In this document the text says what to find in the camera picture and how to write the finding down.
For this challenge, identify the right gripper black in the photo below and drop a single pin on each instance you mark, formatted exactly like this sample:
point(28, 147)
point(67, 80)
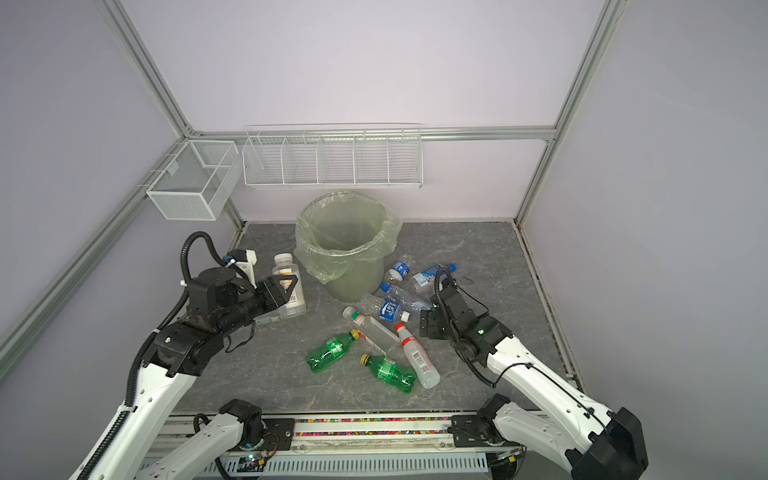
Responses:
point(430, 324)

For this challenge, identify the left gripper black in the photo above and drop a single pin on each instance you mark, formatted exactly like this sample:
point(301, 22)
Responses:
point(271, 289)

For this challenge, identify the clear bottle orange label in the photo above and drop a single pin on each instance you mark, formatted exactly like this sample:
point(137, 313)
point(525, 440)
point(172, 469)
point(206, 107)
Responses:
point(290, 279)

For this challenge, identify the green soda bottle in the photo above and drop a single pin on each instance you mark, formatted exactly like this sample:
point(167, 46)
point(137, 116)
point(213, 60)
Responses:
point(389, 372)
point(331, 350)

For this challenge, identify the clear square bottle green label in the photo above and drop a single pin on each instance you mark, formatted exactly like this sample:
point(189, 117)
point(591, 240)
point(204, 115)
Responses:
point(266, 320)

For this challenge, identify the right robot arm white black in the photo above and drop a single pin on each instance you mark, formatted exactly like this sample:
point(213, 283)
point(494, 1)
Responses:
point(581, 435)

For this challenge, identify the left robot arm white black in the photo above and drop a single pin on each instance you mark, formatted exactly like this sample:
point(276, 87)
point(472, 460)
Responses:
point(167, 365)

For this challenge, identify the water bottle near bin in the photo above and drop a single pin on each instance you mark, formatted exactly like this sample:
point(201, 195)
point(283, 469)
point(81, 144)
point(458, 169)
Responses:
point(400, 270)

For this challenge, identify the mesh bin with green bag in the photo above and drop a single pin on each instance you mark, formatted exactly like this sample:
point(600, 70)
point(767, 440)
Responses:
point(342, 240)

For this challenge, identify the long clear bottle blue cap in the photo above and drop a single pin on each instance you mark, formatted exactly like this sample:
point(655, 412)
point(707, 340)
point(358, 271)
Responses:
point(408, 300)

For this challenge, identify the blue cap bottle far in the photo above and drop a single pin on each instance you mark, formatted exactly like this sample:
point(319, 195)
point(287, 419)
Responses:
point(423, 282)

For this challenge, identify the clear bottle red cap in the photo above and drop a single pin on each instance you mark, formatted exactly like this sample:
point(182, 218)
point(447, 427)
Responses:
point(427, 373)

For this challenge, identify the water bottle blue label centre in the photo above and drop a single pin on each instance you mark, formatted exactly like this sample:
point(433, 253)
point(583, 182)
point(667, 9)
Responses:
point(383, 309)

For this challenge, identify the white mesh box basket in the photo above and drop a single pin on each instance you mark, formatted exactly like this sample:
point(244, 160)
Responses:
point(197, 180)

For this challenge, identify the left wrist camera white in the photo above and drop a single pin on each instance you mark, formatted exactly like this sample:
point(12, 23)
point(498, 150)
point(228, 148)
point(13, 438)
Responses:
point(245, 260)

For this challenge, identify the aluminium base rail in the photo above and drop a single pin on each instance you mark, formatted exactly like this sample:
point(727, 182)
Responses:
point(337, 446)

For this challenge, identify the white wire shelf basket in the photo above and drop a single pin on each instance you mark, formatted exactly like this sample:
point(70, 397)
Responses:
point(333, 156)

